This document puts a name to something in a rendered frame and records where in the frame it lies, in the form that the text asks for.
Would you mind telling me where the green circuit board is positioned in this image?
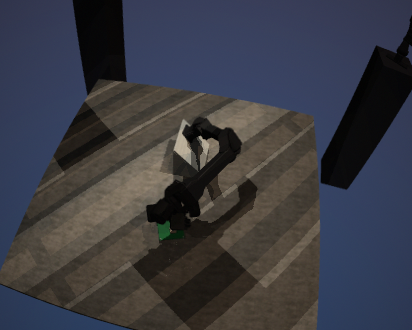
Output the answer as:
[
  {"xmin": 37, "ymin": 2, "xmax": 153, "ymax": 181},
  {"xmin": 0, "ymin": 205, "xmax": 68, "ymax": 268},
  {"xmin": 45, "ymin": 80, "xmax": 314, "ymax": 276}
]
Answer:
[{"xmin": 158, "ymin": 221, "xmax": 185, "ymax": 241}]

